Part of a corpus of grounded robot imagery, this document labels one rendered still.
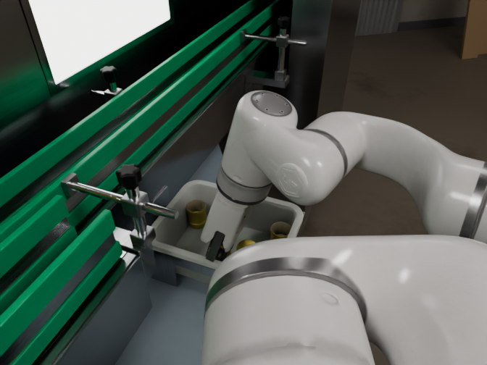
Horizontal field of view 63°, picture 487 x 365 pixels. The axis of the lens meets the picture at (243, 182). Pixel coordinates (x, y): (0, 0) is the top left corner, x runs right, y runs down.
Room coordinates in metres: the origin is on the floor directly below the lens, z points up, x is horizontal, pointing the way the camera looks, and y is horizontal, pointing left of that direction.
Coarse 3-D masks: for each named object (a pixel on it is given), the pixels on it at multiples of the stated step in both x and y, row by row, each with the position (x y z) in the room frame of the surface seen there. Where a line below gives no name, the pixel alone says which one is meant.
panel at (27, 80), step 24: (0, 0) 0.60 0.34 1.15; (24, 0) 0.63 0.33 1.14; (168, 0) 1.01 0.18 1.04; (0, 24) 0.58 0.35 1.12; (24, 24) 0.62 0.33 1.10; (168, 24) 1.00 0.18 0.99; (0, 48) 0.57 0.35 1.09; (24, 48) 0.61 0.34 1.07; (120, 48) 0.82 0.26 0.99; (0, 72) 0.56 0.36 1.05; (24, 72) 0.59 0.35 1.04; (48, 72) 0.63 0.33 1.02; (0, 96) 0.54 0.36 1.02; (24, 96) 0.58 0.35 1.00; (48, 96) 0.62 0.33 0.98; (0, 120) 0.53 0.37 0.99
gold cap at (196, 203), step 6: (192, 204) 0.54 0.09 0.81; (198, 204) 0.55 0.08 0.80; (204, 204) 0.54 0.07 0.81; (192, 210) 0.54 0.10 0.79; (198, 210) 0.55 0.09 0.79; (204, 210) 0.52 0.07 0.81; (192, 216) 0.51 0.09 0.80; (198, 216) 0.51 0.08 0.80; (204, 216) 0.52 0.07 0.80; (192, 222) 0.51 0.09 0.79; (198, 222) 0.51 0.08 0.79; (204, 222) 0.52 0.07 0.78; (198, 228) 0.51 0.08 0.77
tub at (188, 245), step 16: (192, 192) 0.55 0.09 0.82; (208, 192) 0.55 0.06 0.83; (176, 208) 0.50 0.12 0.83; (208, 208) 0.55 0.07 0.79; (256, 208) 0.52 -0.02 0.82; (272, 208) 0.51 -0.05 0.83; (288, 208) 0.50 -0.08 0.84; (160, 224) 0.46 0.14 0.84; (176, 224) 0.49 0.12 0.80; (256, 224) 0.51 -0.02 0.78; (272, 224) 0.50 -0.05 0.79; (288, 224) 0.49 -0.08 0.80; (160, 240) 0.45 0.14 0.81; (176, 240) 0.48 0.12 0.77; (192, 240) 0.49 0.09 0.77; (240, 240) 0.49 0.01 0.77; (256, 240) 0.49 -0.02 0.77; (176, 256) 0.40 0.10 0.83; (192, 256) 0.39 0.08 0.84
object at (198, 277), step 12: (168, 192) 0.59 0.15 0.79; (156, 216) 0.55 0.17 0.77; (132, 228) 0.48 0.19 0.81; (300, 228) 0.47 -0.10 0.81; (156, 252) 0.41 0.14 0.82; (168, 264) 0.40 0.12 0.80; (180, 264) 0.40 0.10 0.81; (192, 264) 0.39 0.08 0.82; (156, 276) 0.41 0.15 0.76; (168, 276) 0.41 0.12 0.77; (180, 276) 0.40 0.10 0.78; (192, 276) 0.39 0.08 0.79; (204, 276) 0.38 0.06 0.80; (192, 288) 0.39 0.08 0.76; (204, 288) 0.38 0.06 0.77
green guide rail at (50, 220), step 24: (48, 216) 0.36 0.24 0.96; (24, 240) 0.32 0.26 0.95; (48, 240) 0.35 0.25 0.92; (72, 240) 0.37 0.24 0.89; (0, 264) 0.28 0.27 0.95; (24, 264) 0.31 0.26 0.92; (48, 264) 0.33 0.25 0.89; (0, 288) 0.28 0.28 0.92; (24, 288) 0.29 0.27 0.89; (0, 312) 0.26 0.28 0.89
